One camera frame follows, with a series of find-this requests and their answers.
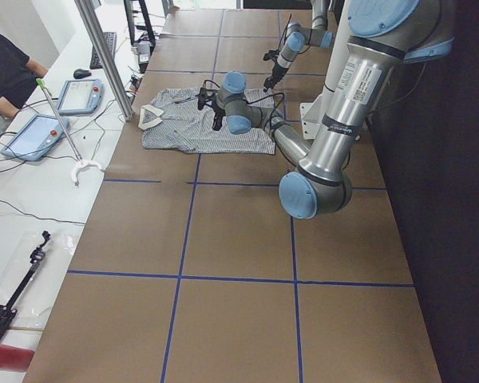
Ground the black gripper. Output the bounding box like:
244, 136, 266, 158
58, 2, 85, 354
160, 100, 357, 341
212, 105, 226, 131
263, 65, 284, 93

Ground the striped polo shirt white collar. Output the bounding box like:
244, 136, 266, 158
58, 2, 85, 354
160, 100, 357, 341
138, 88, 275, 155

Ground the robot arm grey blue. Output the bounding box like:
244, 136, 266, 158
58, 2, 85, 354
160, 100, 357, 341
198, 1, 457, 219
263, 0, 334, 92

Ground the far blue teach pendant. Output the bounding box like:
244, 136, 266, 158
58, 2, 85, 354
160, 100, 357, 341
57, 78, 104, 116

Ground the blue teach pendant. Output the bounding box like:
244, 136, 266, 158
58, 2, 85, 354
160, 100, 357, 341
57, 78, 104, 116
0, 114, 64, 161

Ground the black keyboard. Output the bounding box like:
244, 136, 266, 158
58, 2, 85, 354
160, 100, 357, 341
89, 31, 117, 70

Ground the white reacher grabber tool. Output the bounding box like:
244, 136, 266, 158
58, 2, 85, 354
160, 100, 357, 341
36, 77, 105, 186

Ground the black monitor stand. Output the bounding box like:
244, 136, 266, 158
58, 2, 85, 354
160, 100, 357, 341
123, 0, 156, 74

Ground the black computer mouse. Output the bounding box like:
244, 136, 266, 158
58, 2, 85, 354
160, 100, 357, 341
73, 69, 92, 80

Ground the near blue teach pendant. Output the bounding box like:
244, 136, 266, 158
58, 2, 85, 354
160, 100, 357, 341
0, 114, 64, 161

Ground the person in black shirt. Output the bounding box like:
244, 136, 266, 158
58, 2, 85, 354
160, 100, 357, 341
0, 34, 48, 120

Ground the black tripod stick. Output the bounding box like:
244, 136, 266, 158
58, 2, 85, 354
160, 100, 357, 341
0, 231, 51, 341

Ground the red object at corner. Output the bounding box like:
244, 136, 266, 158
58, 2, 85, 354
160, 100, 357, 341
0, 343, 35, 372

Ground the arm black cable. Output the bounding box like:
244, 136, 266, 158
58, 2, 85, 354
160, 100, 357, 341
201, 79, 287, 132
277, 14, 319, 55

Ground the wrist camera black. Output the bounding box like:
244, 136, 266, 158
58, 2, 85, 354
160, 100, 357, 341
197, 87, 217, 111
263, 49, 279, 62

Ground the aluminium frame post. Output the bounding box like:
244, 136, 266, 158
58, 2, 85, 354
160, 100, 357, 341
74, 0, 133, 121

